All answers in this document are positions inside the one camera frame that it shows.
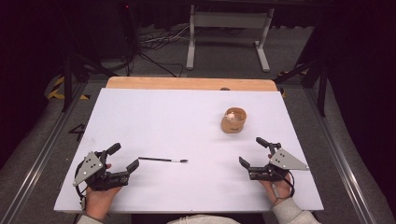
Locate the person's right sleeve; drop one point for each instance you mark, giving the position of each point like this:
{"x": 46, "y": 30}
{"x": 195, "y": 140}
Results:
{"x": 295, "y": 213}

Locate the person's left sleeve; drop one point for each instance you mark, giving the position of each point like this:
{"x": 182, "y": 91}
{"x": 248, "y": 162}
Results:
{"x": 88, "y": 219}

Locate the person's left hand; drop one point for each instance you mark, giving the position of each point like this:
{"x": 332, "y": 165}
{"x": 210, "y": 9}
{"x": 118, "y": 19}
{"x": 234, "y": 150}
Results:
{"x": 99, "y": 202}

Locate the round wooden cup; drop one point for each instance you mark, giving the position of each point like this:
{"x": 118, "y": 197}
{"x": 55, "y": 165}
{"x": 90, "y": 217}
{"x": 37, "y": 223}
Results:
{"x": 233, "y": 126}

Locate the white table mat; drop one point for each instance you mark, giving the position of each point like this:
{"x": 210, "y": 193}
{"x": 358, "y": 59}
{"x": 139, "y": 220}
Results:
{"x": 174, "y": 124}

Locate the yellow black floor tape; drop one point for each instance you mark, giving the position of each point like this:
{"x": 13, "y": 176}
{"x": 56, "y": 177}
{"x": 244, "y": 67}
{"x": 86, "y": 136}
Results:
{"x": 56, "y": 91}

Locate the wooden table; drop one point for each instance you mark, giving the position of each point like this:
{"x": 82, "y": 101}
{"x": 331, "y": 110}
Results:
{"x": 186, "y": 83}

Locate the white metal stand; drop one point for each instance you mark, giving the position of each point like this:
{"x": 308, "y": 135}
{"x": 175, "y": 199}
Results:
{"x": 230, "y": 20}

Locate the small pale figurine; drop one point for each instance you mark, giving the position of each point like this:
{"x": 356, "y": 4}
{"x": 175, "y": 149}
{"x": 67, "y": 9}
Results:
{"x": 230, "y": 116}

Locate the thin black brush pen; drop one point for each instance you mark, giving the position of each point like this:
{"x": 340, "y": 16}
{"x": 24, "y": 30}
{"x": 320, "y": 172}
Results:
{"x": 162, "y": 160}

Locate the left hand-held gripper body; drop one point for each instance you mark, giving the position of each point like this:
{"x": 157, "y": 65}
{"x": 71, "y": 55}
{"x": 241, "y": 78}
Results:
{"x": 93, "y": 174}

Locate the person's right hand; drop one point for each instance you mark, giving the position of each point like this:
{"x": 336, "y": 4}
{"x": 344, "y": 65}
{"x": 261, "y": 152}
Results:
{"x": 267, "y": 187}

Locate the aluminium rail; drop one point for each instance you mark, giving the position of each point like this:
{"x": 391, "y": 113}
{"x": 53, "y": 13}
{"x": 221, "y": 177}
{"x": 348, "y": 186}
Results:
{"x": 339, "y": 155}
{"x": 40, "y": 155}

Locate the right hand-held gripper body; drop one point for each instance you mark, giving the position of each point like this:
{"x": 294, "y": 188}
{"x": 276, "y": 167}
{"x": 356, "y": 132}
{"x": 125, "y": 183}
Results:
{"x": 286, "y": 161}

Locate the person's sleeve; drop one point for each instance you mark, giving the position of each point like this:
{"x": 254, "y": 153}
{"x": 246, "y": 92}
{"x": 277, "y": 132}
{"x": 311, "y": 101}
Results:
{"x": 295, "y": 213}
{"x": 88, "y": 219}

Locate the person's light clothing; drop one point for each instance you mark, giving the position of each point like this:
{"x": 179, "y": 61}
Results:
{"x": 204, "y": 219}

